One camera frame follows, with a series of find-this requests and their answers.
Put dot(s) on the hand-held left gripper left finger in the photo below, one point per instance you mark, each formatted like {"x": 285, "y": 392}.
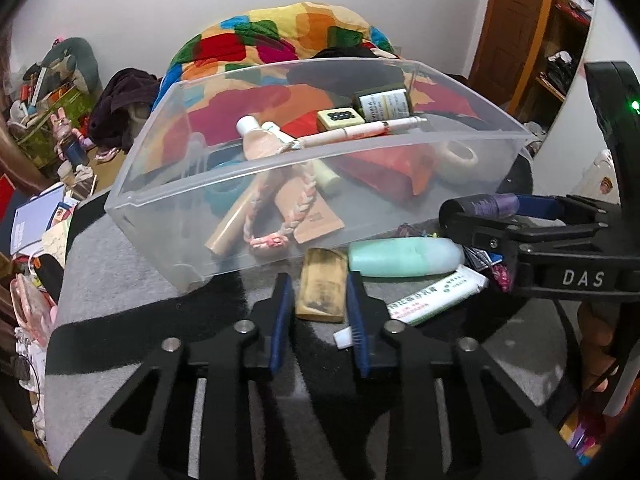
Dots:
{"x": 281, "y": 330}

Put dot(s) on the light green tube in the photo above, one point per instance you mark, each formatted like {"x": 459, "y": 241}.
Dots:
{"x": 327, "y": 178}

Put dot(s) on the pink rabbit toy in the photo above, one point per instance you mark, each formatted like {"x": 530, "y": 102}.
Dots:
{"x": 62, "y": 125}

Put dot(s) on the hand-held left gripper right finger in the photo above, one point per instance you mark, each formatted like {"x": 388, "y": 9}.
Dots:
{"x": 359, "y": 330}

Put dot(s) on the wooden shelf cabinet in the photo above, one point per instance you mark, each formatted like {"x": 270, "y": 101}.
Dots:
{"x": 565, "y": 45}

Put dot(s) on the white tape roll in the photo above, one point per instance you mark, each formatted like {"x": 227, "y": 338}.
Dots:
{"x": 470, "y": 158}

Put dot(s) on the red tea packet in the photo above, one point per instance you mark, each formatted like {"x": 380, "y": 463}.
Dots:
{"x": 395, "y": 170}

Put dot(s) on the clear plastic storage box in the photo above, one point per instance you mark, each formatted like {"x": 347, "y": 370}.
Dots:
{"x": 165, "y": 200}

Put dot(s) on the dark maroon clothes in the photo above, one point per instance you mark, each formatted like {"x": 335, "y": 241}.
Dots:
{"x": 120, "y": 105}

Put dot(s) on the wooden door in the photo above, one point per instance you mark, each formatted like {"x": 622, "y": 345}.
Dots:
{"x": 515, "y": 35}

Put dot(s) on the person's right hand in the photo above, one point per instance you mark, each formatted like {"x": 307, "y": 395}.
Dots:
{"x": 595, "y": 342}

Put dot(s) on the pink plastic bag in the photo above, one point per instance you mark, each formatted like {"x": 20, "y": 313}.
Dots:
{"x": 32, "y": 305}

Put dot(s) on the peach cosmetic tube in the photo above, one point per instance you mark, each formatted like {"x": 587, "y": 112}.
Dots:
{"x": 257, "y": 142}

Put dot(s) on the grey neck pillow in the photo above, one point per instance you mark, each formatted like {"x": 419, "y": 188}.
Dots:
{"x": 80, "y": 55}

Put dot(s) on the black clothes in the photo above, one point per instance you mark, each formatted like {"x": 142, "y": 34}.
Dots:
{"x": 340, "y": 53}

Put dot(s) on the tan cosmetic stick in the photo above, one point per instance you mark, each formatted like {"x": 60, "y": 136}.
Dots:
{"x": 225, "y": 233}

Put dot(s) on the colourful patchwork blanket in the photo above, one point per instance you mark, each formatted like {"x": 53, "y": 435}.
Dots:
{"x": 280, "y": 25}

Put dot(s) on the dark green jar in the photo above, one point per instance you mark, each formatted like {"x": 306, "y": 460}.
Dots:
{"x": 380, "y": 105}

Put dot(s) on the blue notebook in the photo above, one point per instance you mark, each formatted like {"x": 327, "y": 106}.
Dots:
{"x": 35, "y": 215}

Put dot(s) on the teal round container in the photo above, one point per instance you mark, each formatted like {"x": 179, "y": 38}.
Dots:
{"x": 225, "y": 195}

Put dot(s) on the mint green bottle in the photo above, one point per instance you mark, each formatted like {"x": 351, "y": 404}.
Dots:
{"x": 400, "y": 257}

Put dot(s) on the white panel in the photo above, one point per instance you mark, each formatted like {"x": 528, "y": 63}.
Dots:
{"x": 570, "y": 125}

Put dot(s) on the red box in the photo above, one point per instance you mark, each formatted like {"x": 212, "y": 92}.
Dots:
{"x": 6, "y": 190}

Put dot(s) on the white ointment tube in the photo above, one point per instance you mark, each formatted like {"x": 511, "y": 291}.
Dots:
{"x": 430, "y": 298}

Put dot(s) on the white pen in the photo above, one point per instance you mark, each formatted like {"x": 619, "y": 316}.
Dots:
{"x": 360, "y": 132}

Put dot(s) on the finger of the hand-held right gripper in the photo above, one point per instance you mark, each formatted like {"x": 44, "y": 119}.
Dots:
{"x": 540, "y": 206}
{"x": 480, "y": 232}

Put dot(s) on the green storage box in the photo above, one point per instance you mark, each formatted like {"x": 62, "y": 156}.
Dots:
{"x": 44, "y": 143}

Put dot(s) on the blue card pack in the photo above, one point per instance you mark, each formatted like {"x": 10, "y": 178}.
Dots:
{"x": 487, "y": 259}

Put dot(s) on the purple spray bottle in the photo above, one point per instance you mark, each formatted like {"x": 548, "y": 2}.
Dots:
{"x": 492, "y": 205}

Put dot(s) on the grey black patterned blanket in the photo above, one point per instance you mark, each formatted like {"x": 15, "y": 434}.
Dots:
{"x": 150, "y": 320}

